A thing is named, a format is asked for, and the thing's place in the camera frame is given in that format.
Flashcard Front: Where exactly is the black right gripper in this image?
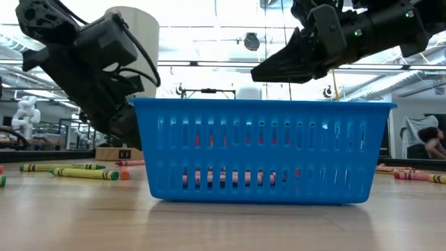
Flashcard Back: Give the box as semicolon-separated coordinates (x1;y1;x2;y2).
250;0;356;84

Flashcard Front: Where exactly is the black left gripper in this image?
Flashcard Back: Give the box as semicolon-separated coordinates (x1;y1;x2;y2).
22;45;146;151

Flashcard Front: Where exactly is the yellow green crayon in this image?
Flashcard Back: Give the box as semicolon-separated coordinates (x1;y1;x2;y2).
20;163;107;173
49;167;120;181

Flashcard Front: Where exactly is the blue plastic basket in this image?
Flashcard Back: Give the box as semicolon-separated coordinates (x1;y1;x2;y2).
128;98;398;206

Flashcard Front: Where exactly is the white shade table lamp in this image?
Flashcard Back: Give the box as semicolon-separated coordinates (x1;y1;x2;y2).
95;6;160;162

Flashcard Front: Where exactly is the grey cloth cover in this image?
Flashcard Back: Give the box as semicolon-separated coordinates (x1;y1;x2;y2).
399;115;440;161

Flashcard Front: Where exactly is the person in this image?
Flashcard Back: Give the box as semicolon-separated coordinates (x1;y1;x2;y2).
417;126;446;161

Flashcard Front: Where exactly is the thin black hanging cable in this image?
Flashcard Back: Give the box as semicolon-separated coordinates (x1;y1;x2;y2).
263;0;269;101

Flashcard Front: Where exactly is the white cylindrical duct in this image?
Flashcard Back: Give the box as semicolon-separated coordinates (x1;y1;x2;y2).
236;75;263;101

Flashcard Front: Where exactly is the yellow hanging cable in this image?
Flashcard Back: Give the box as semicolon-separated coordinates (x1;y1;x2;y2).
331;68;340;102

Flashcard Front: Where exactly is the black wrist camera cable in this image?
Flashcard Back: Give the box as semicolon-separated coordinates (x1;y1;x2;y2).
120;20;162;89

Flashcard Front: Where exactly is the black overhead frame bar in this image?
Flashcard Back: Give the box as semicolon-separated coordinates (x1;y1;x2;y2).
180;88;237;100

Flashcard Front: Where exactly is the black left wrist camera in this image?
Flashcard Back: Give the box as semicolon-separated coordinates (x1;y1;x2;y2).
75;12;139;70

